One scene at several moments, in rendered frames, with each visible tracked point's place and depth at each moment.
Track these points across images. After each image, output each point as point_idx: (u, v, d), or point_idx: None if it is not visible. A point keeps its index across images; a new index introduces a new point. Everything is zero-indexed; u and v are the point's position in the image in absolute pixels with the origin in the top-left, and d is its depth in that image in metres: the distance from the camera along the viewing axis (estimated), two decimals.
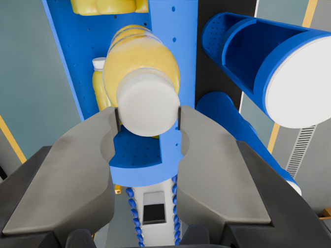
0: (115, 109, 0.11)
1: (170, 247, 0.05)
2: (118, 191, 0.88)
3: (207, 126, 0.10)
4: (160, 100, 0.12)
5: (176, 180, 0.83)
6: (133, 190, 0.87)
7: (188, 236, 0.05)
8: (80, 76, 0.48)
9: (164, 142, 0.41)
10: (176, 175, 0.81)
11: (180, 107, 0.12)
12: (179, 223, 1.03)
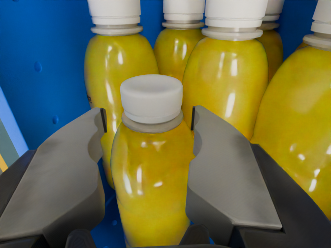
0: (101, 110, 0.11)
1: (170, 247, 0.05)
2: None
3: (220, 128, 0.10)
4: (161, 79, 0.13)
5: None
6: None
7: (188, 236, 0.05)
8: (41, 45, 0.14)
9: None
10: None
11: (193, 107, 0.12)
12: None
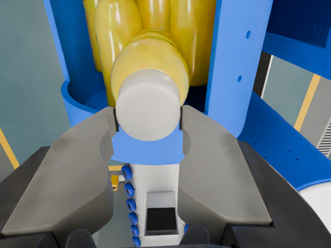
0: (114, 109, 0.11)
1: (170, 247, 0.05)
2: (114, 187, 0.65)
3: (208, 126, 0.10)
4: None
5: None
6: (134, 187, 0.64)
7: (188, 236, 0.05)
8: None
9: (221, 64, 0.18)
10: None
11: (181, 107, 0.12)
12: None
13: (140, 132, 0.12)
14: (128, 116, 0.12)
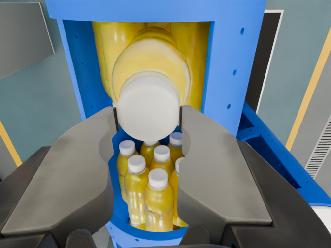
0: (114, 109, 0.11)
1: (170, 247, 0.05)
2: None
3: (208, 126, 0.10)
4: None
5: None
6: None
7: (188, 236, 0.05)
8: None
9: None
10: None
11: (181, 107, 0.12)
12: None
13: None
14: None
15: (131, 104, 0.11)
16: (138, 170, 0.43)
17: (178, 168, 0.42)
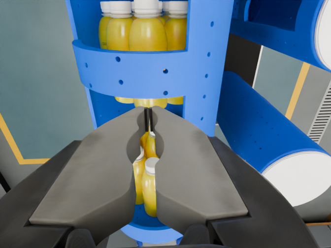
0: (145, 109, 0.11)
1: (170, 247, 0.05)
2: None
3: (179, 125, 0.10)
4: None
5: None
6: None
7: (188, 236, 0.05)
8: None
9: None
10: None
11: (150, 108, 0.11)
12: None
13: (150, 166, 0.47)
14: (148, 163, 0.48)
15: None
16: (121, 10, 0.34)
17: (172, 2, 0.33)
